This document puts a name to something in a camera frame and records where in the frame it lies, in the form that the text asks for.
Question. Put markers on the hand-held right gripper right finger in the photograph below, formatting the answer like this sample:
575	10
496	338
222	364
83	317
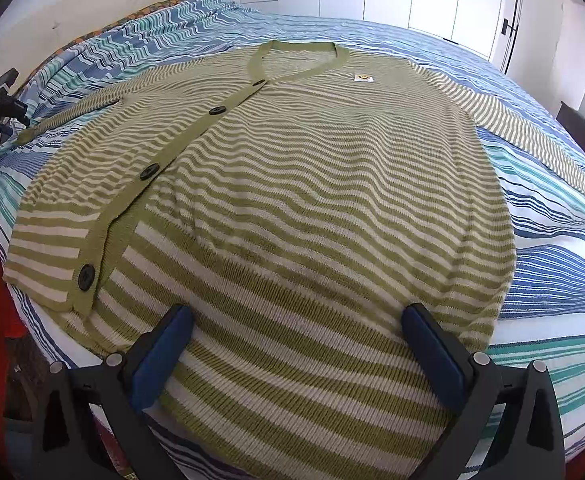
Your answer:
437	360

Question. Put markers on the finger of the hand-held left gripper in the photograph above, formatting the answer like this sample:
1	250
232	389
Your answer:
17	112

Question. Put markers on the dark wooden furniture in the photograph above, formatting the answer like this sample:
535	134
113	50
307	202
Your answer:
575	122

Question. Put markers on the blue striped bedspread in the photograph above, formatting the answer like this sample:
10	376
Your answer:
537	270

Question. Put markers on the green striped cardigan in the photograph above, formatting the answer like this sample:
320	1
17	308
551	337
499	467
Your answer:
302	185

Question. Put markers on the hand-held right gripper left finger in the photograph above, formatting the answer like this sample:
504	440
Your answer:
160	360

